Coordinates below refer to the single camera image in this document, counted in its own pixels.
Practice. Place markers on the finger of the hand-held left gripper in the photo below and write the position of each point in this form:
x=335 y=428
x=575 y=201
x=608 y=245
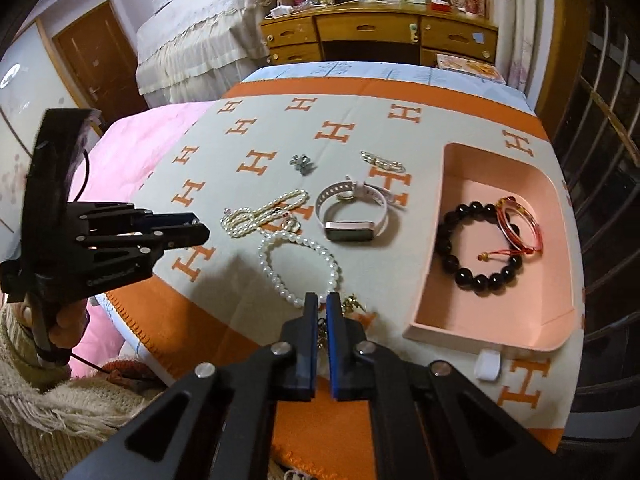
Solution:
x=180 y=237
x=170 y=219

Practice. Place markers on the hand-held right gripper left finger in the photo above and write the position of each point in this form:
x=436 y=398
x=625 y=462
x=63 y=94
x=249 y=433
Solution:
x=311 y=345

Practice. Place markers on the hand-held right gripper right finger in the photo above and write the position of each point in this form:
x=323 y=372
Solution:
x=336 y=350

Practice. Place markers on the white smart watch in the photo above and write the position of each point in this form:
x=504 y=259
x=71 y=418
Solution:
x=350 y=231

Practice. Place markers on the blue flower hair clip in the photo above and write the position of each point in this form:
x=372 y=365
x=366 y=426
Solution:
x=301 y=163

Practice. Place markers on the pink tray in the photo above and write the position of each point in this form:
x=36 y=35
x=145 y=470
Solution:
x=480 y=190

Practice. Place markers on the person's left hand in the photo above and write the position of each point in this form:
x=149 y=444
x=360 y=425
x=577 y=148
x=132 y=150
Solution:
x=67 y=327

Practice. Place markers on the white sliding wardrobe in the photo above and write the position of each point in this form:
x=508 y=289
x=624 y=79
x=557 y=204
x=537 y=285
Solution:
x=20 y=125

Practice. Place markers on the pink blanket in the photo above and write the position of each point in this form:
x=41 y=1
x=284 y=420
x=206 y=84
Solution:
x=140 y=135

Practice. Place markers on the brown wooden door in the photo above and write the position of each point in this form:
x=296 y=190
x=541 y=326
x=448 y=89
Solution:
x=95 y=55

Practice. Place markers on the red knitted cloth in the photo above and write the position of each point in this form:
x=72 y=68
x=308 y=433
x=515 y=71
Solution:
x=127 y=371

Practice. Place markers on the small white box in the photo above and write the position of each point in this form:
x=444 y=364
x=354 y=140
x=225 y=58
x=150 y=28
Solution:
x=488 y=366

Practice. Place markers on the orange and grey printed blanket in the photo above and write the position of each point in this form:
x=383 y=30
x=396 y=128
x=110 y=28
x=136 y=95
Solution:
x=300 y=127

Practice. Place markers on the white lace-covered piano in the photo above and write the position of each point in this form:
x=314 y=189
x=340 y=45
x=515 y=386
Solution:
x=200 y=35

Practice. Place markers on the wooden desk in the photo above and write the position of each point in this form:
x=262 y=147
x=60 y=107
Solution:
x=370 y=25

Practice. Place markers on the magazine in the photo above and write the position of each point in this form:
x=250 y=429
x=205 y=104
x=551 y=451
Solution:
x=470 y=66

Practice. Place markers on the red box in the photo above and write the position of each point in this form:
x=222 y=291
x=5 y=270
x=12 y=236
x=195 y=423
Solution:
x=440 y=5

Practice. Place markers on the metal window bars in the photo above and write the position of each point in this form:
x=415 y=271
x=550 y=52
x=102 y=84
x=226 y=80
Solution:
x=612 y=120

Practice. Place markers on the pink floral curtain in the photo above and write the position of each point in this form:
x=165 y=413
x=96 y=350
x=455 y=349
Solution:
x=517 y=35

